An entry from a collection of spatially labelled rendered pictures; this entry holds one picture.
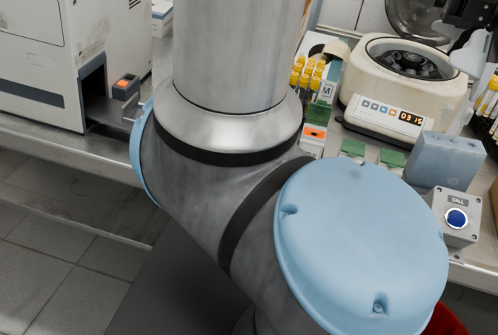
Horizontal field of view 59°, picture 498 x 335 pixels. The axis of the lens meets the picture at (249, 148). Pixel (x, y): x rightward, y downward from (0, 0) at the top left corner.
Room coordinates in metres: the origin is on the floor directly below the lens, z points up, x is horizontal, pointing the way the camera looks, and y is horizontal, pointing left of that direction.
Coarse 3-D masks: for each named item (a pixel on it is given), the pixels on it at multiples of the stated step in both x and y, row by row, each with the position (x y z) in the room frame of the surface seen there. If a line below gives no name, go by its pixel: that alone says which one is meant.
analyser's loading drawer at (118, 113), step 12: (84, 96) 0.66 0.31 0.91; (96, 96) 0.67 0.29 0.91; (132, 96) 0.64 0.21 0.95; (84, 108) 0.63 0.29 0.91; (96, 108) 0.63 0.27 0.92; (108, 108) 0.64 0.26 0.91; (120, 108) 0.64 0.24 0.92; (132, 108) 0.63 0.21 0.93; (96, 120) 0.61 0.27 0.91; (108, 120) 0.60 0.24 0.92; (120, 120) 0.61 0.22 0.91; (132, 120) 0.60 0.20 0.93
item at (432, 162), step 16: (416, 144) 0.63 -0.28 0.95; (432, 144) 0.60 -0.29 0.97; (448, 144) 0.61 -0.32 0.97; (464, 144) 0.62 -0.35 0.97; (480, 144) 0.62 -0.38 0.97; (416, 160) 0.60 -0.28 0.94; (432, 160) 0.60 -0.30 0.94; (448, 160) 0.60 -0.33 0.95; (464, 160) 0.60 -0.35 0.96; (480, 160) 0.60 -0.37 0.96; (416, 176) 0.60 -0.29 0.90; (432, 176) 0.60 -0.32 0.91; (448, 176) 0.60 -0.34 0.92; (464, 176) 0.60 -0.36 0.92; (416, 192) 0.59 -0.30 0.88; (464, 192) 0.60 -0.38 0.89
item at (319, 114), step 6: (312, 102) 0.65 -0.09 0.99; (318, 102) 0.64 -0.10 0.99; (324, 102) 0.64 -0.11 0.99; (312, 108) 0.64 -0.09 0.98; (318, 108) 0.64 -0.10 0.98; (324, 108) 0.64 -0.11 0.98; (330, 108) 0.64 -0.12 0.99; (312, 114) 0.64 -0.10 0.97; (318, 114) 0.64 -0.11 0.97; (324, 114) 0.64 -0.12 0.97; (330, 114) 0.64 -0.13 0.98; (306, 120) 0.64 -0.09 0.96; (312, 120) 0.64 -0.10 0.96; (318, 120) 0.64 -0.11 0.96; (324, 120) 0.64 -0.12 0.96; (324, 126) 0.63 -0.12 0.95
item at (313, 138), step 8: (304, 128) 0.62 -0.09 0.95; (312, 128) 0.62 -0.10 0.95; (320, 128) 0.63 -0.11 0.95; (304, 136) 0.60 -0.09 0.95; (312, 136) 0.60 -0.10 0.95; (320, 136) 0.60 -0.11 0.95; (304, 144) 0.59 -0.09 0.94; (312, 144) 0.59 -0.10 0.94; (320, 144) 0.59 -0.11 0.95; (312, 152) 0.59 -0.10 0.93; (320, 152) 0.59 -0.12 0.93
